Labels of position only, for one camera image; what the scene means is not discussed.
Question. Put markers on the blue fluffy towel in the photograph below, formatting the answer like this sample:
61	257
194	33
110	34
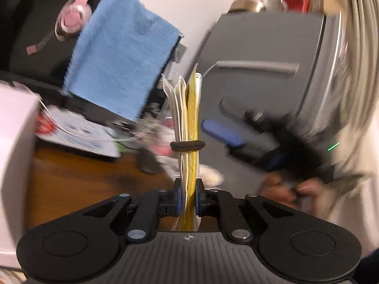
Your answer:
121	53

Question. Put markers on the pink headset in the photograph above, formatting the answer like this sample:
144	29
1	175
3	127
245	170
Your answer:
74	17

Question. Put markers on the black chair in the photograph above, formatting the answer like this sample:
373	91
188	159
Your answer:
35	56

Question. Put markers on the black computer mouse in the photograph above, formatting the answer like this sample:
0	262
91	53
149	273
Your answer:
149	161

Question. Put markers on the person's right hand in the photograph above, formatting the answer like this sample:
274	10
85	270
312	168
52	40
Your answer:
311	188

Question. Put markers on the grey suitcase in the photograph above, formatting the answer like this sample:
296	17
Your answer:
266	41

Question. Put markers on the cartoon printed mouse pad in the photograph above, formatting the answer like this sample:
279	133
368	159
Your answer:
80	133

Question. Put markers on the yellow and white paper bundle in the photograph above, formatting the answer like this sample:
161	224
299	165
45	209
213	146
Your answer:
191	118

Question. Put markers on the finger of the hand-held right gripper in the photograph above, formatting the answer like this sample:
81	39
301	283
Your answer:
222	131
274	161

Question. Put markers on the white cardboard box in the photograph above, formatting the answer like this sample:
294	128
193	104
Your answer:
14	159

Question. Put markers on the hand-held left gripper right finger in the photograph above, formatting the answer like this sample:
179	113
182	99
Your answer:
197	201

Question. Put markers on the person's white sweater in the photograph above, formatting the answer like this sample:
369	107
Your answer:
358	94

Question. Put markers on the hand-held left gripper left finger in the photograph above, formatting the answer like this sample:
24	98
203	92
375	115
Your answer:
178	196

